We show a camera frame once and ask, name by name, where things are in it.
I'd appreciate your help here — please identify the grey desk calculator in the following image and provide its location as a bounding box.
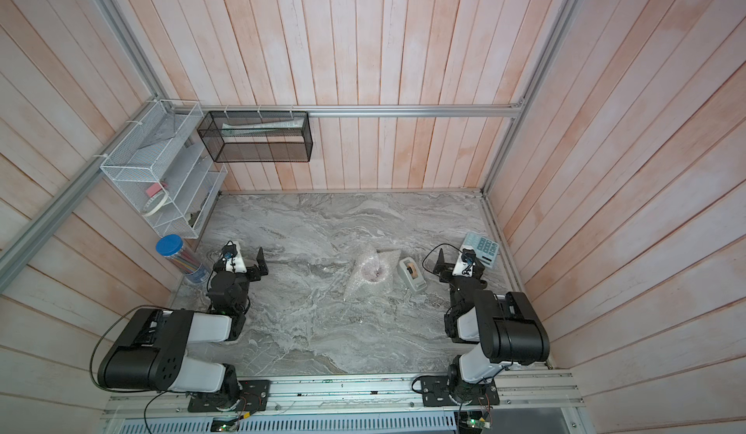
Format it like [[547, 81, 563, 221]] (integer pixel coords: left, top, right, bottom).
[[462, 232, 500, 268]]

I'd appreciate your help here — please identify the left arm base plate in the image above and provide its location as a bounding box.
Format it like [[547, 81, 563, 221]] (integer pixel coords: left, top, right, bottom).
[[188, 380, 271, 414]]

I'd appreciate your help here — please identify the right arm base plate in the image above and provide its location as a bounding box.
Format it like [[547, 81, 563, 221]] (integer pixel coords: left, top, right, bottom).
[[410, 375, 499, 408]]

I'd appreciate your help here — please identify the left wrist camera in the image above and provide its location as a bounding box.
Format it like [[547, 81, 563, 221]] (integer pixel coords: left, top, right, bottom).
[[221, 251, 247, 274]]

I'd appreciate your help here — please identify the white tape roll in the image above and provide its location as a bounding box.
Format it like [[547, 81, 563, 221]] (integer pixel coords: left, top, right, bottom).
[[143, 189, 170, 218]]

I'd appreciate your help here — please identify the aluminium frame horizontal bar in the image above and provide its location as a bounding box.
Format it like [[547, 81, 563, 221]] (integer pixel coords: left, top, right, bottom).
[[201, 105, 523, 119]]

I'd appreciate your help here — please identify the aluminium mounting rail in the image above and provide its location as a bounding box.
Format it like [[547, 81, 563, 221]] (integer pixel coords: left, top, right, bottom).
[[101, 367, 586, 420]]

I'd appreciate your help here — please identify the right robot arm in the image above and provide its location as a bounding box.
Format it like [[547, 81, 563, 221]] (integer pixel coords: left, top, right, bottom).
[[423, 244, 550, 405]]

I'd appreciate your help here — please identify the black wire mesh basket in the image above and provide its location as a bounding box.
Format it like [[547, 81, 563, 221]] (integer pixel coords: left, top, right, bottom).
[[197, 112, 314, 163]]

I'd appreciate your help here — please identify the blue lid straw jar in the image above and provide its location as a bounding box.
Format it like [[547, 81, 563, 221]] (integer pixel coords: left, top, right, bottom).
[[155, 234, 209, 284]]

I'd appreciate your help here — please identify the white wire mesh shelf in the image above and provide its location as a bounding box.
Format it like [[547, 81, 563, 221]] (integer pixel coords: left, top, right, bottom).
[[101, 99, 227, 240]]

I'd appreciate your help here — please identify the white tape dispenser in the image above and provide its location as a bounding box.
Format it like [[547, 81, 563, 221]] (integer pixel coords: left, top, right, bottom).
[[396, 257, 427, 293]]

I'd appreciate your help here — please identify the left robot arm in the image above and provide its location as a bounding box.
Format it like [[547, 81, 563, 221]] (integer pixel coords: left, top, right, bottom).
[[89, 241, 269, 411]]

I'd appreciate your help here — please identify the ruler in black basket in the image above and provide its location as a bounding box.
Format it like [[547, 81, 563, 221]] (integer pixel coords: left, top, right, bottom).
[[220, 119, 305, 137]]

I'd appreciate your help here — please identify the pink eraser block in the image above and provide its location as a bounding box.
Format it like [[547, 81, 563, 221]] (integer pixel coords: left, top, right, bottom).
[[145, 183, 165, 198]]

